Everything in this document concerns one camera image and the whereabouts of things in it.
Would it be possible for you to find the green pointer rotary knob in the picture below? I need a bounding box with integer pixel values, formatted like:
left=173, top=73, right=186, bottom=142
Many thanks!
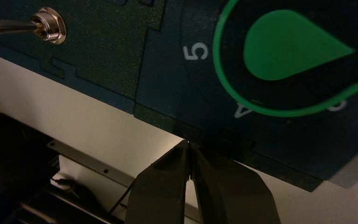
left=213, top=0, right=358, bottom=119

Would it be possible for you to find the modular grey-green control box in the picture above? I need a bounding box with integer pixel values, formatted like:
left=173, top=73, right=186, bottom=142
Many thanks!
left=0, top=0, right=358, bottom=193

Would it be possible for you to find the thin black cable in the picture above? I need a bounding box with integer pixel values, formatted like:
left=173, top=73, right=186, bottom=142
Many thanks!
left=106, top=179, right=137, bottom=217

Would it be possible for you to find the metal toggle switch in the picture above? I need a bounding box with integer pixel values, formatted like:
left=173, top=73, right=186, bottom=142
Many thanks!
left=0, top=7, right=67, bottom=45

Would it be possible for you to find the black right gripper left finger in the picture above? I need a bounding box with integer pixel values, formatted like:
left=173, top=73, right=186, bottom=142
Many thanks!
left=125, top=140, right=190, bottom=224

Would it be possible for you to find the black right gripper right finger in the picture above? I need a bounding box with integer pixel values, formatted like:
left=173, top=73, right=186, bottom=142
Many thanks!
left=190, top=143, right=282, bottom=224

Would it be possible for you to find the grey metal table rail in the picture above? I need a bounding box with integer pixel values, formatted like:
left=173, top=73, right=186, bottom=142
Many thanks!
left=47, top=140, right=203, bottom=224

